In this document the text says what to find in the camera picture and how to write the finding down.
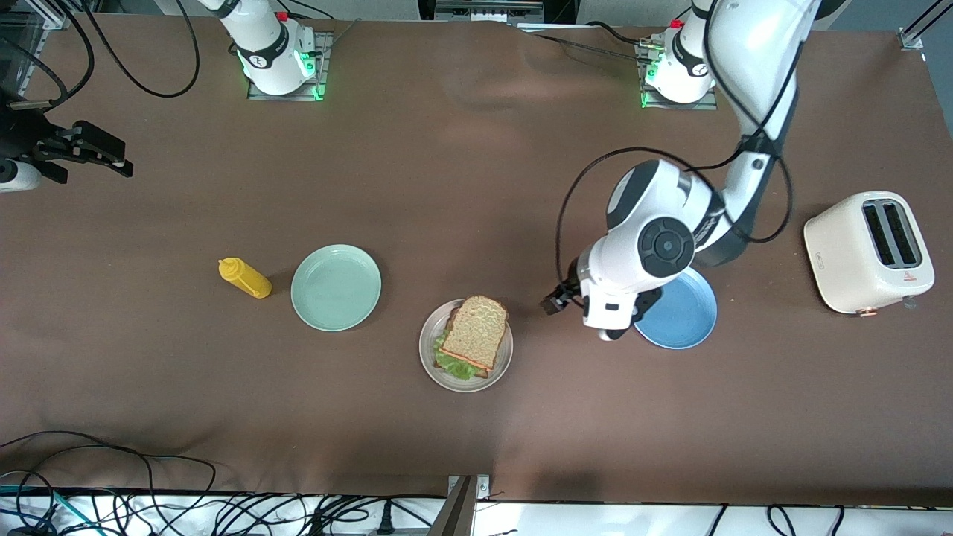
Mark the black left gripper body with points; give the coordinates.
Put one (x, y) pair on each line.
(568, 291)

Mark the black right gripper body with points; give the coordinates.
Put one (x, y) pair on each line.
(28, 138)

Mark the green lettuce leaf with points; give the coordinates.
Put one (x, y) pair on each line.
(454, 363)

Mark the yellow squeeze bottle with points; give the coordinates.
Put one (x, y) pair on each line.
(249, 279)

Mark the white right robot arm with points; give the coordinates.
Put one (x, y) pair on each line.
(268, 45)

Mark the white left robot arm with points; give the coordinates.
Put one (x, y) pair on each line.
(648, 246)

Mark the blue plate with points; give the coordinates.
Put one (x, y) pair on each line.
(685, 316)

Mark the beige plate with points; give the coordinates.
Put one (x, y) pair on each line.
(428, 350)

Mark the mint green plate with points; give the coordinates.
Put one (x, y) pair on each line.
(335, 288)

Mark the brown table cloth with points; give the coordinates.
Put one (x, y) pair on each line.
(476, 186)

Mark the cream white toaster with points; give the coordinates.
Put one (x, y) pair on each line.
(841, 260)

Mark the black power plug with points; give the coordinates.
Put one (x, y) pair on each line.
(385, 521)

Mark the grey power strip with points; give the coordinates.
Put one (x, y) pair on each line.
(488, 11)

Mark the aluminium frame profile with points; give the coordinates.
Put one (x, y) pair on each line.
(912, 39)
(52, 15)

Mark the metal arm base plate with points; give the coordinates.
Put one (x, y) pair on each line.
(326, 45)
(707, 105)

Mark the aluminium camera post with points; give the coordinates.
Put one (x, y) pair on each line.
(465, 514)

